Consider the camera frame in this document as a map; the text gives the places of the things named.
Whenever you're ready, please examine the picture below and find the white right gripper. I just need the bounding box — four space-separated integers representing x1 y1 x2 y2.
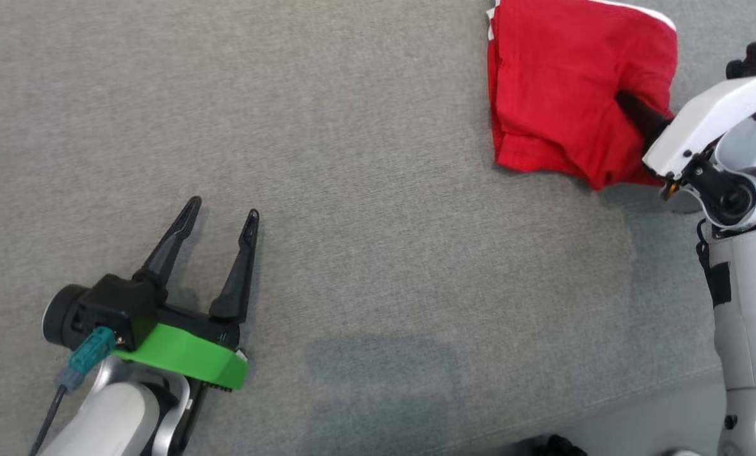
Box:
615 75 756 184

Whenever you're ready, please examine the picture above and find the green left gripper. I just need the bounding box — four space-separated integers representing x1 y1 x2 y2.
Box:
115 196 260 392

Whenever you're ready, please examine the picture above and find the red garment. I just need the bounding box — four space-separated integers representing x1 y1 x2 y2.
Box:
487 0 679 191

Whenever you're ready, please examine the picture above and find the left cable with teal plug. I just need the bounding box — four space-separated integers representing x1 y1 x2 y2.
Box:
29 326 117 456

